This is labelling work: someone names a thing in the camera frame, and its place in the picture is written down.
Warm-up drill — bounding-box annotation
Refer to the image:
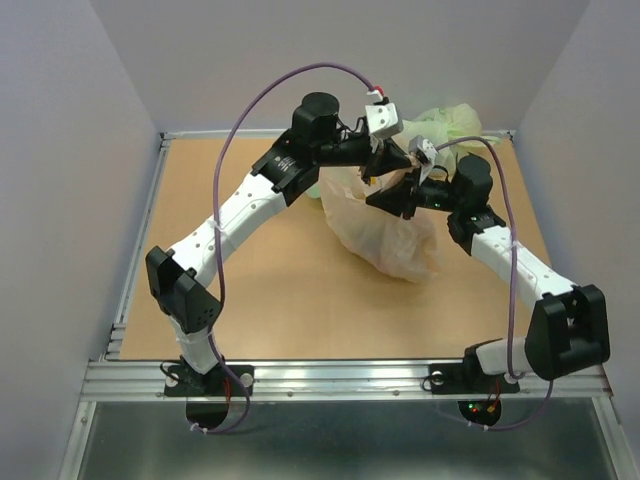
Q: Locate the aluminium front rail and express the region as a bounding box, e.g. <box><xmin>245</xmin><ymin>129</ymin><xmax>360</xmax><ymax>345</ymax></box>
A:
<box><xmin>82</xmin><ymin>357</ymin><xmax>616</xmax><ymax>401</ymax></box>

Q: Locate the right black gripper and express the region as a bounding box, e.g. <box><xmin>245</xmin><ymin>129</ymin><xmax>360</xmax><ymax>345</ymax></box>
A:
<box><xmin>365</xmin><ymin>162</ymin><xmax>464</xmax><ymax>222</ymax></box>

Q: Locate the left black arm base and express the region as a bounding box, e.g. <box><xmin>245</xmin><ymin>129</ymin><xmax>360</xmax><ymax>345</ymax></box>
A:
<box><xmin>159</xmin><ymin>359</ymin><xmax>255</xmax><ymax>435</ymax></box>

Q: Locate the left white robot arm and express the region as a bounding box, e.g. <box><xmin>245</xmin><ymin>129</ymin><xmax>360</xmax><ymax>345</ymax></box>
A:
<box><xmin>145</xmin><ymin>89</ymin><xmax>419</xmax><ymax>394</ymax></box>

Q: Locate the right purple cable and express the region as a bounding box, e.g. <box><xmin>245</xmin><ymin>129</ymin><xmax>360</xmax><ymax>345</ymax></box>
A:
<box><xmin>434</xmin><ymin>138</ymin><xmax>554</xmax><ymax>432</ymax></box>

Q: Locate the light green fruit plate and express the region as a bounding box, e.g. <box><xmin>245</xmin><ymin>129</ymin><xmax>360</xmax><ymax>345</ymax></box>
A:
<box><xmin>305</xmin><ymin>183</ymin><xmax>321</xmax><ymax>201</ymax></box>

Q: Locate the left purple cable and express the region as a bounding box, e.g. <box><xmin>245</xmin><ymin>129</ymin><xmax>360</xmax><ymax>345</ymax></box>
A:
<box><xmin>188</xmin><ymin>62</ymin><xmax>389</xmax><ymax>435</ymax></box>

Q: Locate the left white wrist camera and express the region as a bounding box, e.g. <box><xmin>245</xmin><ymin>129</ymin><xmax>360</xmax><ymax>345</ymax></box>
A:
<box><xmin>365</xmin><ymin>102</ymin><xmax>404</xmax><ymax>141</ymax></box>

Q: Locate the banana print plastic bag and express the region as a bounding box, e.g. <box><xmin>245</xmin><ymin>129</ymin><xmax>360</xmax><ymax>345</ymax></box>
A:
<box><xmin>317</xmin><ymin>167</ymin><xmax>439</xmax><ymax>283</ymax></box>

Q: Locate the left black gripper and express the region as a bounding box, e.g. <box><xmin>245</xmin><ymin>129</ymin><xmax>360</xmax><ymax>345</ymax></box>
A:
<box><xmin>314</xmin><ymin>132</ymin><xmax>413</xmax><ymax>184</ymax></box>

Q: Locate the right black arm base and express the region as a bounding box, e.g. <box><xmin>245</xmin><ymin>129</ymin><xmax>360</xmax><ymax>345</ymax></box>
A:
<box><xmin>420</xmin><ymin>342</ymin><xmax>520</xmax><ymax>430</ymax></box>

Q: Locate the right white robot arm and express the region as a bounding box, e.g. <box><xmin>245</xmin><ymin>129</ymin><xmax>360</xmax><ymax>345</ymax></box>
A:
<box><xmin>366</xmin><ymin>154</ymin><xmax>611</xmax><ymax>390</ymax></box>

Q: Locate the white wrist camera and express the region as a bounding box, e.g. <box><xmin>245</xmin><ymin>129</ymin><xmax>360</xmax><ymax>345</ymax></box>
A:
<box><xmin>365</xmin><ymin>102</ymin><xmax>404</xmax><ymax>141</ymax></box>
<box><xmin>408</xmin><ymin>135</ymin><xmax>437</xmax><ymax>184</ymax></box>

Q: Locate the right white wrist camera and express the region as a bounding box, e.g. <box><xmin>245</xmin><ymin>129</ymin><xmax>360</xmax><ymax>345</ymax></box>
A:
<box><xmin>408</xmin><ymin>135</ymin><xmax>437</xmax><ymax>184</ymax></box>

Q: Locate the tied green plastic bag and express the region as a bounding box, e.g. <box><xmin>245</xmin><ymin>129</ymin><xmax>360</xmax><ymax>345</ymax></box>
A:
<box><xmin>393</xmin><ymin>103</ymin><xmax>500</xmax><ymax>175</ymax></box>

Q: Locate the purple cable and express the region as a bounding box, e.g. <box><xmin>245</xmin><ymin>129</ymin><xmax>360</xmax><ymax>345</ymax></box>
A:
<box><xmin>188</xmin><ymin>62</ymin><xmax>389</xmax><ymax>435</ymax></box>
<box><xmin>434</xmin><ymin>138</ymin><xmax>554</xmax><ymax>432</ymax></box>

